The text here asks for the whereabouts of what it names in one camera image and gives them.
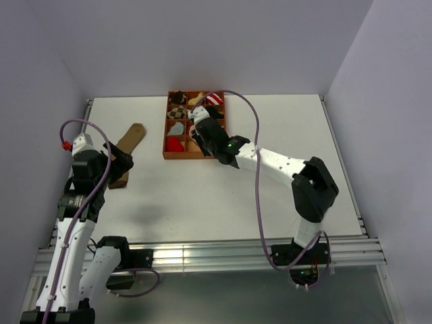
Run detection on red sock with white pattern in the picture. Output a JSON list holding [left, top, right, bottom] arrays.
[[165, 136, 184, 153]]

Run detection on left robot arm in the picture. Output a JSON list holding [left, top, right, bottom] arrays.
[[20, 134, 133, 323]]

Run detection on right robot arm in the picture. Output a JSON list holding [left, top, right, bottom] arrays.
[[192, 117, 340, 263]]

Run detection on orange wooden compartment tray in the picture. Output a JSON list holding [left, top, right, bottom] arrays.
[[163, 90, 226, 159]]

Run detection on light blue rolled sock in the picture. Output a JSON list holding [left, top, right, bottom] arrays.
[[167, 122, 185, 136]]

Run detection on red white striped rolled sock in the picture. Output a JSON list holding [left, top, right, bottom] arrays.
[[205, 92, 224, 105]]

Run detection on checkered rolled sock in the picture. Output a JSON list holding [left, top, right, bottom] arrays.
[[167, 105, 186, 119]]

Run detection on yellow rolled sock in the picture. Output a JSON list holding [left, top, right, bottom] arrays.
[[188, 92, 204, 105]]

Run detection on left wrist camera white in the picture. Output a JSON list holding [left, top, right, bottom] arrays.
[[61, 133, 95, 157]]

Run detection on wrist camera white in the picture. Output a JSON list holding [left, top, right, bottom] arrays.
[[61, 133, 95, 157], [188, 106, 211, 124]]

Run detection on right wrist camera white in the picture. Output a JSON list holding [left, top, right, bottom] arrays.
[[188, 106, 211, 124]]

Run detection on aluminium front rail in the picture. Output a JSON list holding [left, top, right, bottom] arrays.
[[33, 238, 387, 276]]

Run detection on black box under rail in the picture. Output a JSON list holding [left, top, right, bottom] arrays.
[[106, 273, 135, 291]]

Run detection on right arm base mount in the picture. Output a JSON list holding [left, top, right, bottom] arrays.
[[270, 242, 331, 267]]

